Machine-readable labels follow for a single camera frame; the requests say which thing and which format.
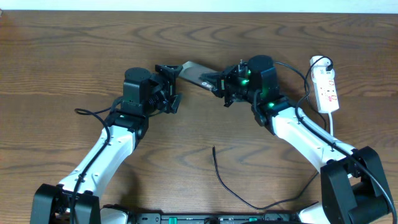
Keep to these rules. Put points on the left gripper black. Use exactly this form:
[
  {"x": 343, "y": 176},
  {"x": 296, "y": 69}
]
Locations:
[{"x": 169, "y": 84}]

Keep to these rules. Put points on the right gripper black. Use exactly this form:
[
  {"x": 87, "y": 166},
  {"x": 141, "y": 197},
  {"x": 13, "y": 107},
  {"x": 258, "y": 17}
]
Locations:
[{"x": 222, "y": 80}]

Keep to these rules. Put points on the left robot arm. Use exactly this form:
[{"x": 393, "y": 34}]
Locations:
[{"x": 77, "y": 196}]

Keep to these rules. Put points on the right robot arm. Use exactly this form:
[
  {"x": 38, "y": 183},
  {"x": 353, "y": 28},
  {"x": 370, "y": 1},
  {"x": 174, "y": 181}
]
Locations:
[{"x": 353, "y": 183}]

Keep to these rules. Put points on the white USB charger adapter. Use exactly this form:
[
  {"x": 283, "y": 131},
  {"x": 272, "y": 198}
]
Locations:
[{"x": 318, "y": 63}]

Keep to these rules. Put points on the white power strip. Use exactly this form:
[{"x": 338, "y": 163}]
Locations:
[{"x": 325, "y": 90}]

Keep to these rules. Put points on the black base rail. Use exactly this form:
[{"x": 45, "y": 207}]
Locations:
[{"x": 156, "y": 218}]

